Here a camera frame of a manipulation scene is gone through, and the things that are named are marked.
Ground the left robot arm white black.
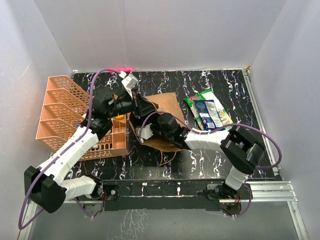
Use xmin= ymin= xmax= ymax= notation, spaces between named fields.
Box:
xmin=24 ymin=87 xmax=159 ymax=213

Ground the brown paper bag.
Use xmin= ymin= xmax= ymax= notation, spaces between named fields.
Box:
xmin=127 ymin=92 xmax=185 ymax=152

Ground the peach plastic desk organizer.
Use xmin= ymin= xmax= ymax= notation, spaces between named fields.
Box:
xmin=35 ymin=75 xmax=129 ymax=161

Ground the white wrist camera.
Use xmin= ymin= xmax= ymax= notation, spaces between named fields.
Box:
xmin=135 ymin=123 xmax=153 ymax=144
xmin=119 ymin=71 xmax=138 ymax=99

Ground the yellow object in organizer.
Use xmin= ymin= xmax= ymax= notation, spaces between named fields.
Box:
xmin=115 ymin=114 xmax=125 ymax=120

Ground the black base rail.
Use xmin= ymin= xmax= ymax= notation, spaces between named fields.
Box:
xmin=74 ymin=178 xmax=253 ymax=213

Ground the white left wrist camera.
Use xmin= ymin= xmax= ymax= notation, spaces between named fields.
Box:
xmin=119 ymin=71 xmax=138 ymax=99

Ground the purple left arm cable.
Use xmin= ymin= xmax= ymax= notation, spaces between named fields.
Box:
xmin=18 ymin=68 xmax=123 ymax=230

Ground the blue snack bag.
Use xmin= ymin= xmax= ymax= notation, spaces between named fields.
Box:
xmin=194 ymin=100 xmax=223 ymax=131

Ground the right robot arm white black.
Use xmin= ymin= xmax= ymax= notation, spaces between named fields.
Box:
xmin=149 ymin=113 xmax=266 ymax=199

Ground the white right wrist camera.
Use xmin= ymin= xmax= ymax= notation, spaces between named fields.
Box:
xmin=135 ymin=123 xmax=153 ymax=144

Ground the red LED strip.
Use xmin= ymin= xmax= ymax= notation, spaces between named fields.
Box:
xmin=115 ymin=67 xmax=133 ymax=73

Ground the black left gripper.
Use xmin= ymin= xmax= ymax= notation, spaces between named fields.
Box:
xmin=106 ymin=87 xmax=159 ymax=119

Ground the green Chuba snack bag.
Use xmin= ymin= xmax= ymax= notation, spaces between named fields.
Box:
xmin=184 ymin=89 xmax=233 ymax=131

